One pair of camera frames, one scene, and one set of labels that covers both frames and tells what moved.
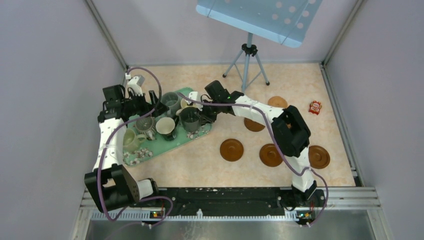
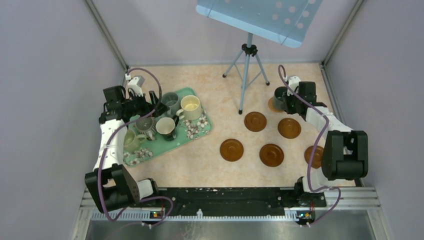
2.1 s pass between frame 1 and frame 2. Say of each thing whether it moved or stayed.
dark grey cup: moved
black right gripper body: moved
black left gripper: stayed
